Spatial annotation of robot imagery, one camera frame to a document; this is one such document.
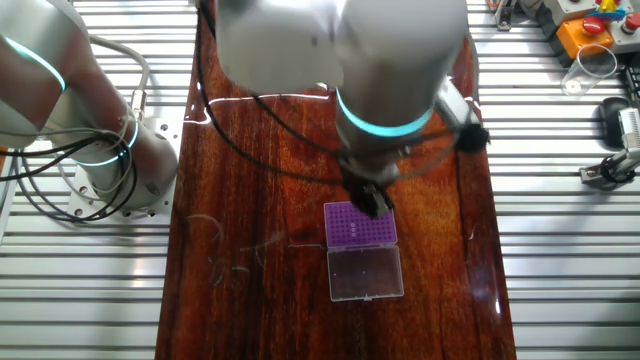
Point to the grey control box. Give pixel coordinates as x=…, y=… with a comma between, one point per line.
x=570, y=10

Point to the aluminium corner bracket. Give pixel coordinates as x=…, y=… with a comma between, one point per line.
x=505, y=15

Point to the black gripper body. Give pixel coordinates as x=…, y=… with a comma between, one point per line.
x=367, y=182

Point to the grey box red button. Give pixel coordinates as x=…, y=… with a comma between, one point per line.
x=627, y=32

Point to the black keyboard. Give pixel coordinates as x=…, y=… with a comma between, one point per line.
x=634, y=85

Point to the silver ribbed camera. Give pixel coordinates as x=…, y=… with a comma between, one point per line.
x=631, y=125

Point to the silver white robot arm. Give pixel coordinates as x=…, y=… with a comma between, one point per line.
x=400, y=60

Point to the dark wooden board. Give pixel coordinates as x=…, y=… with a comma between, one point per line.
x=250, y=300

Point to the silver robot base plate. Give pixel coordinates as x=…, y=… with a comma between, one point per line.
x=165, y=135

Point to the purple pipette tip box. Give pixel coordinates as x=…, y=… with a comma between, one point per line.
x=360, y=240

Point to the colourful small toy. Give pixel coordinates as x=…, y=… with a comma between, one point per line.
x=609, y=9

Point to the clear plastic cup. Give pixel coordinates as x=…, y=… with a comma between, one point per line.
x=590, y=67

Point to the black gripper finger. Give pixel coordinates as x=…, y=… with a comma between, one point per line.
x=386, y=200
x=367, y=205

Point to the orange emergency stop button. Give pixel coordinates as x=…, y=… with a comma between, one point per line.
x=582, y=37

